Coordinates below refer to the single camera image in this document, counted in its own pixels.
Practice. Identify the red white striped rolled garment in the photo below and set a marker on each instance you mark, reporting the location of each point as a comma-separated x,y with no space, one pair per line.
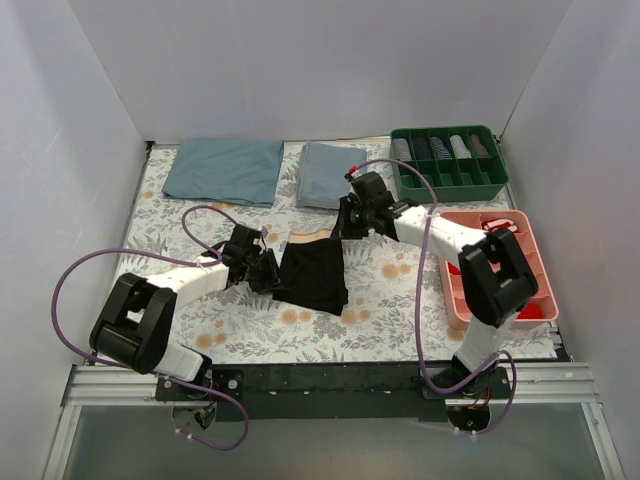
493,225

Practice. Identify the black underwear beige waistband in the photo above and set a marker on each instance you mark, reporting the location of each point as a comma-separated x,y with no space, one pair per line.
312,273

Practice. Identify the grey blue folded cloth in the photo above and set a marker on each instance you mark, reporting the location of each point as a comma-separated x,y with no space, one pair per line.
322,170

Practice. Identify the black rolled sock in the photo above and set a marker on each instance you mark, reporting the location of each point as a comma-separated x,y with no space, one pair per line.
421,148

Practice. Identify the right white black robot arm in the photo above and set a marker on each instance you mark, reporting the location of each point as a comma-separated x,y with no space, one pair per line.
497,279

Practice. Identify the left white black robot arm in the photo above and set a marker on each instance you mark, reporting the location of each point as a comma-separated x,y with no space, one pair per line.
134,326

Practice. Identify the aluminium frame rail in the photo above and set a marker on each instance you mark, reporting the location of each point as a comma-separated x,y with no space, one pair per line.
537,383

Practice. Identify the brown rolled sock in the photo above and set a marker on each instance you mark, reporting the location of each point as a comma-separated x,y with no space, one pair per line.
480,146

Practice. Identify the white striped rolled sock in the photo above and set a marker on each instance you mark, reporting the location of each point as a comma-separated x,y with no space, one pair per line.
402,149

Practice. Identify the teal folded cloth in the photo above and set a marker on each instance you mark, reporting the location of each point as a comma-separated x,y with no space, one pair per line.
239,172

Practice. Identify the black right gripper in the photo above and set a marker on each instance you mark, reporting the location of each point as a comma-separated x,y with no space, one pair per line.
350,217

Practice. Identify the green divided organizer box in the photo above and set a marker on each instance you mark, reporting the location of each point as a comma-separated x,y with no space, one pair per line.
455,180

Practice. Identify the grey white rolled sock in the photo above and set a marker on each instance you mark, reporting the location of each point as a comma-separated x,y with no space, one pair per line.
459,147

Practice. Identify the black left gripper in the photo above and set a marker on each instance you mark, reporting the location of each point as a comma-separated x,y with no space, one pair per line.
263,267

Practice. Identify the blue striped rolled sock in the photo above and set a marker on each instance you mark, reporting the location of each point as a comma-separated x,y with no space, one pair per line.
441,152

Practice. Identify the floral patterned table mat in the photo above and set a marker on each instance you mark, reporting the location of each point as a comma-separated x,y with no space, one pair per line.
387,296

